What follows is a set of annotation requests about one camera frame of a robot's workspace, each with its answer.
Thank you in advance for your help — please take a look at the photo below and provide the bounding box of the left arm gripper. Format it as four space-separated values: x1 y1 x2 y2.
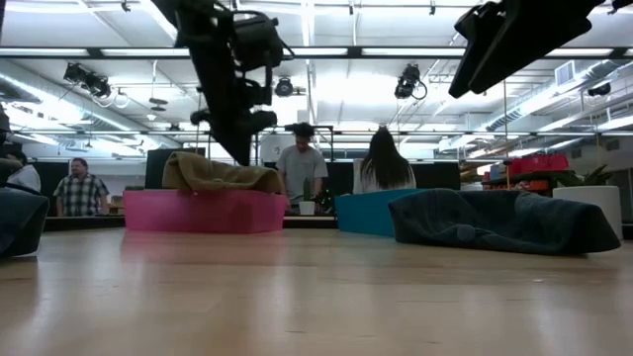
151 0 254 167

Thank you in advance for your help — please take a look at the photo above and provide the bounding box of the tan corduroy cap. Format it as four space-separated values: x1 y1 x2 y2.
161 150 287 196

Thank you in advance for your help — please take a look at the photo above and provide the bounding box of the ceiling air vent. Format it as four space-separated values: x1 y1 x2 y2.
554 59 577 87

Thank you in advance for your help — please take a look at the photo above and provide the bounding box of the person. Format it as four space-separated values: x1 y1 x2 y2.
351 125 418 196
0 149 43 195
275 122 329 207
52 157 112 218

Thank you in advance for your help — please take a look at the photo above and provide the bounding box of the black monitor panel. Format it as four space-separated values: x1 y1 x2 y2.
143 146 207 191

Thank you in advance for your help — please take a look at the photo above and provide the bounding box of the pink plastic bin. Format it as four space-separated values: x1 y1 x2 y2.
123 188 290 235

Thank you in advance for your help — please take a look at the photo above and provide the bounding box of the red plastic storage bin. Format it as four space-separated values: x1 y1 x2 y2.
508 153 571 175

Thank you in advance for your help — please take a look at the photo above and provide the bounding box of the black partition panel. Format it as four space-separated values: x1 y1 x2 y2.
324 160 462 192

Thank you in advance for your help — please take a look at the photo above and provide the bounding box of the green potted plant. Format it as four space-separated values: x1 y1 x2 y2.
555 163 615 189

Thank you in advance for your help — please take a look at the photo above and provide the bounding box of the teal plastic bin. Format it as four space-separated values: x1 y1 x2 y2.
333 188 427 238

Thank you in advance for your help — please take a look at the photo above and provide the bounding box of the dark blue towel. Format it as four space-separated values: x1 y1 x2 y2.
387 188 622 257

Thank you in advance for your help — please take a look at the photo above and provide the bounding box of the dark grey cap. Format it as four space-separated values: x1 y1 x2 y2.
0 186 51 259

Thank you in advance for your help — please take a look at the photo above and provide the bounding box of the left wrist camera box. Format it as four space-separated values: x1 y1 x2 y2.
230 11 287 73

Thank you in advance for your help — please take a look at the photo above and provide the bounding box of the black overhead frame beam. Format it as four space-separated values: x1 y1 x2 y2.
0 45 633 61

